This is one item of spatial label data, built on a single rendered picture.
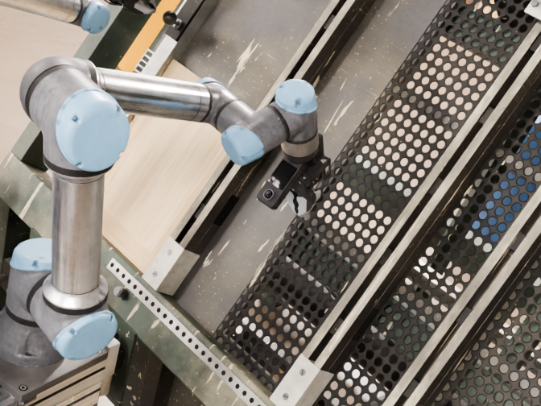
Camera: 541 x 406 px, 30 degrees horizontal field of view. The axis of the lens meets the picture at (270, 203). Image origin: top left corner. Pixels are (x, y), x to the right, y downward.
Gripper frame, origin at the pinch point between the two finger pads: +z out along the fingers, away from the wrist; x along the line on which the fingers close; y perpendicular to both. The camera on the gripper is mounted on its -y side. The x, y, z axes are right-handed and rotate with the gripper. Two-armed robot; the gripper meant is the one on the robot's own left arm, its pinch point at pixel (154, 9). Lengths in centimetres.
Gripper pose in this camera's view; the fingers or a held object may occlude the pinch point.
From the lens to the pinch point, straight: 272.5
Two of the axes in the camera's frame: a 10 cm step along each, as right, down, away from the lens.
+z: 5.0, 2.7, 8.2
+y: -8.0, -2.0, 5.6
